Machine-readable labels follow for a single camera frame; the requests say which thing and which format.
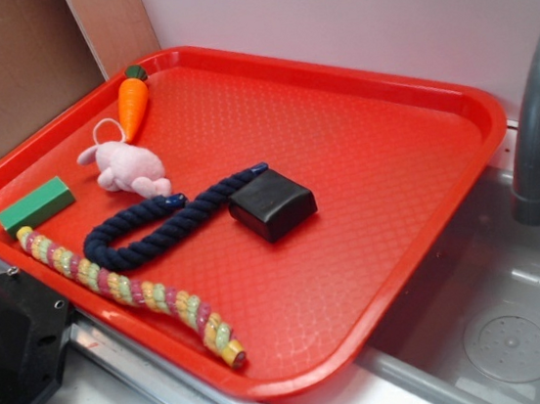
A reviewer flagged orange toy carrot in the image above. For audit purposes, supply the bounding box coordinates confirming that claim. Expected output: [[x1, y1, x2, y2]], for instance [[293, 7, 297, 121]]
[[117, 65, 150, 143]]

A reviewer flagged black rectangular block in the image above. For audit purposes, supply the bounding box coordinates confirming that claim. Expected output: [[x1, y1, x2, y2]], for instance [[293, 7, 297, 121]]
[[228, 169, 318, 244]]

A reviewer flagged red plastic tray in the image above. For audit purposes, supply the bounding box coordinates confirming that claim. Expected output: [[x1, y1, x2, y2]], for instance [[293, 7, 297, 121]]
[[0, 47, 507, 400]]

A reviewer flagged pink plush bunny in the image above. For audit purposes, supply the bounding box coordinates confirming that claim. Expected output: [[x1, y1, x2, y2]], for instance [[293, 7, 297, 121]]
[[76, 118, 172, 199]]

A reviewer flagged green rectangular block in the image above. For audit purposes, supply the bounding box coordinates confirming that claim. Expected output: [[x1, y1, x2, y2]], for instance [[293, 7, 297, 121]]
[[0, 177, 75, 237]]

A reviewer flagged grey plastic sink basin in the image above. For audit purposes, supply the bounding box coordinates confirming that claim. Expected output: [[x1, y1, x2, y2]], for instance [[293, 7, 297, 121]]
[[234, 116, 540, 404]]

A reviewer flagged brown cardboard panel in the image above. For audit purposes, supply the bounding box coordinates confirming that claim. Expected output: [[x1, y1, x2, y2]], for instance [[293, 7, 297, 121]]
[[0, 0, 159, 157]]

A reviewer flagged navy blue rope toy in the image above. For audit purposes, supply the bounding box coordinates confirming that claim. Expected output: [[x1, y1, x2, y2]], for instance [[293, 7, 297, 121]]
[[83, 162, 269, 272]]

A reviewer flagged pastel multicolour rope toy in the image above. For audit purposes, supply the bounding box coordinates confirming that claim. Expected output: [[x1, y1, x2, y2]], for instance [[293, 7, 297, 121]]
[[15, 226, 247, 369]]

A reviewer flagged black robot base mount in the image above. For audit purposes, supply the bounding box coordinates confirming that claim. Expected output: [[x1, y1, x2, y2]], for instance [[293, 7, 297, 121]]
[[0, 268, 72, 404]]

